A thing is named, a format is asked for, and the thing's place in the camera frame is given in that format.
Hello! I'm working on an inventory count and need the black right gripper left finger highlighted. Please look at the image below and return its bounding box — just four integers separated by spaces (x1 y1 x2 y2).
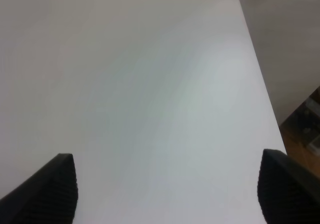
0 153 78 223

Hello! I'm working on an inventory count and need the brown wooden furniture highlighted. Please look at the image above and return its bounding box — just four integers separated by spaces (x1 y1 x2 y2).
279 88 320 177

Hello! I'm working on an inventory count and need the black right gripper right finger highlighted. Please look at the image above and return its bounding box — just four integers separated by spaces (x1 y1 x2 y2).
257 149 320 223

